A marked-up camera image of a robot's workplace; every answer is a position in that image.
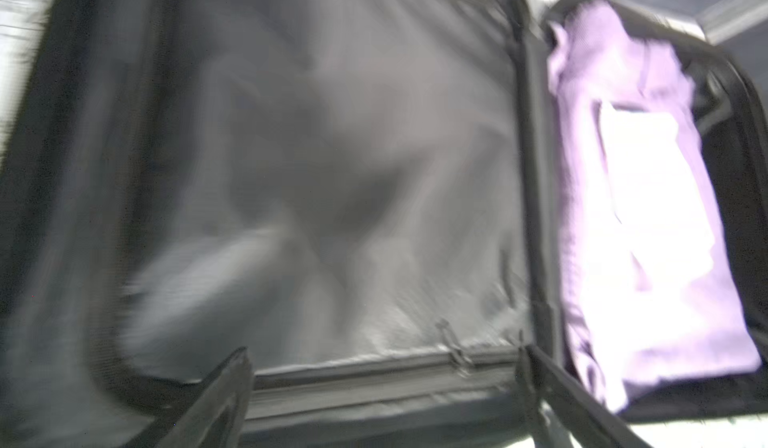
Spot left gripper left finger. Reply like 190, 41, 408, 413
126, 347, 254, 447

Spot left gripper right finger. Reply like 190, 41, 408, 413
520, 345, 648, 447

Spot purple jeans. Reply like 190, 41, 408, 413
548, 0, 762, 412

